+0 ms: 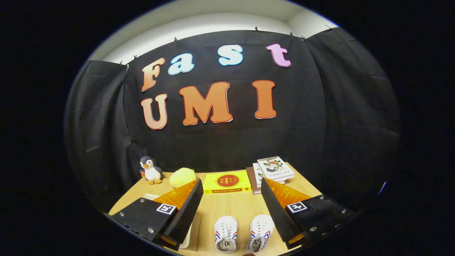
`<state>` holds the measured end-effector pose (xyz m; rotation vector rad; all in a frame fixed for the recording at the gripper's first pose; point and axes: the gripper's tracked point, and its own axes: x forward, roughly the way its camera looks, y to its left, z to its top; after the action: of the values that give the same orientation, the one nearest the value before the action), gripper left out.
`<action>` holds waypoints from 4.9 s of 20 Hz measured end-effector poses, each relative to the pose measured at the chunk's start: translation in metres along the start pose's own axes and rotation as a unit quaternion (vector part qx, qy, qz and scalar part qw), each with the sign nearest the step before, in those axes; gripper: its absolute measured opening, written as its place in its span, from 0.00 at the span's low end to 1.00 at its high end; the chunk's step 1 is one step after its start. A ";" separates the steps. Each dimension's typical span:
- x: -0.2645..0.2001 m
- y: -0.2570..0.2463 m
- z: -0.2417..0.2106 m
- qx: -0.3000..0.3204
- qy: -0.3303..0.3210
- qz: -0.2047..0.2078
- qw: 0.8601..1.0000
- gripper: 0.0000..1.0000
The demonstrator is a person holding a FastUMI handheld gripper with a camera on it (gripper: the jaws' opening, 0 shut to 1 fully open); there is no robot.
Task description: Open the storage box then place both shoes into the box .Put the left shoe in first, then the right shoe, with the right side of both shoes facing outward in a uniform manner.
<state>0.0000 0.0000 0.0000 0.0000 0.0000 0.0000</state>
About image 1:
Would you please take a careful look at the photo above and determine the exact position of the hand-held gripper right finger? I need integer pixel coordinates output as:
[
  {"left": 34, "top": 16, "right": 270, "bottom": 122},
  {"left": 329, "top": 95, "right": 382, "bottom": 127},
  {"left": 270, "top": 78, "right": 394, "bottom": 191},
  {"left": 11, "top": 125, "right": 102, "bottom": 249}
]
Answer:
[{"left": 261, "top": 177, "right": 357, "bottom": 249}]

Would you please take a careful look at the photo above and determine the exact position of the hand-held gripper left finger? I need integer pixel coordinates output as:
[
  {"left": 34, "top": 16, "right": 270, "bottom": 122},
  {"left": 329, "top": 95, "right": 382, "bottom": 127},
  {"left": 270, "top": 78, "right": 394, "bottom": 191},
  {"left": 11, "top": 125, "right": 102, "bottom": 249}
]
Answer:
[{"left": 110, "top": 178, "right": 204, "bottom": 251}]

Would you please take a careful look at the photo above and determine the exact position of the white canvas shoe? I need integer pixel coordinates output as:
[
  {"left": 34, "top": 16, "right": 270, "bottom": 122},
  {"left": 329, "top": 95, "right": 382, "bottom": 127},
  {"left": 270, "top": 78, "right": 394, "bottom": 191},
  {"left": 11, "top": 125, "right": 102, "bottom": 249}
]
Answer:
[
  {"left": 246, "top": 214, "right": 275, "bottom": 254},
  {"left": 214, "top": 216, "right": 239, "bottom": 254}
]

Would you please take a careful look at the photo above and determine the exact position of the cream fabric storage box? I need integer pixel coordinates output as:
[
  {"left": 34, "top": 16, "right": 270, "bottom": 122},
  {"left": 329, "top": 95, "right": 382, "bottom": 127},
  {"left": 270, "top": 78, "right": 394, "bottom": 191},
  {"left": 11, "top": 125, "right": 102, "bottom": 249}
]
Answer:
[{"left": 144, "top": 193, "right": 201, "bottom": 252}]

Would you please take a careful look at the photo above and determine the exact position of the yellow plush bun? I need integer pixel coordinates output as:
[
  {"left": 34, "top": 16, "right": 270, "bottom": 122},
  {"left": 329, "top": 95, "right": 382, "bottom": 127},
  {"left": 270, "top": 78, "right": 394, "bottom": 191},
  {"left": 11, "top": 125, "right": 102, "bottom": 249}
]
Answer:
[{"left": 169, "top": 167, "right": 197, "bottom": 188}]

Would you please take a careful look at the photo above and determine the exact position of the white bird print book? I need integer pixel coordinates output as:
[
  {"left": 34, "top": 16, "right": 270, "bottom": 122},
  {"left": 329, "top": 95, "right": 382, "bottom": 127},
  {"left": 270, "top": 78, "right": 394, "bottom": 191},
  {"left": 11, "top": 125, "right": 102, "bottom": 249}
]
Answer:
[{"left": 257, "top": 156, "right": 295, "bottom": 181}]

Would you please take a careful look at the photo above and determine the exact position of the yellow book with red circle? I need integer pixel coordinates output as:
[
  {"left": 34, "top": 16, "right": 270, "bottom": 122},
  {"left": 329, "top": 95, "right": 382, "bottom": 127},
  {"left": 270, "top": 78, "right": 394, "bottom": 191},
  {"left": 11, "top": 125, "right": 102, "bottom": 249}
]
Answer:
[{"left": 203, "top": 171, "right": 252, "bottom": 194}]

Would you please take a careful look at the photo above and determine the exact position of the penguin plush toy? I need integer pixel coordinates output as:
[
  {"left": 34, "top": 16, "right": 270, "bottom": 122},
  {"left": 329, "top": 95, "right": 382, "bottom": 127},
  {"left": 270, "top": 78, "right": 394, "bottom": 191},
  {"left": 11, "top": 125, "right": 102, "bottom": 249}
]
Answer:
[{"left": 139, "top": 156, "right": 164, "bottom": 185}]

